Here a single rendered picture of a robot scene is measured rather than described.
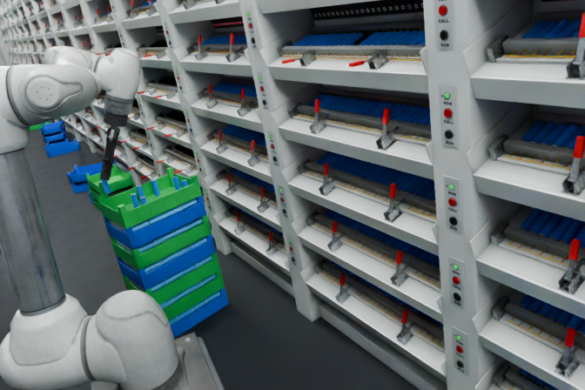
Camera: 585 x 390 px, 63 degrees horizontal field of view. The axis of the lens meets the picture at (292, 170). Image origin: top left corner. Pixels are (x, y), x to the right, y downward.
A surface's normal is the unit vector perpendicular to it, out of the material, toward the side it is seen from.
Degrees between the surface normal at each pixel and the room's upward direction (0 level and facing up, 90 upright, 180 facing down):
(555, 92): 109
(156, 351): 91
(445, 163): 90
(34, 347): 80
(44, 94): 84
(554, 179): 19
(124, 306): 8
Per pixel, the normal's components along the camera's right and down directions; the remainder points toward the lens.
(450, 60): -0.81, 0.32
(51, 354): 0.18, 0.10
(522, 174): -0.41, -0.77
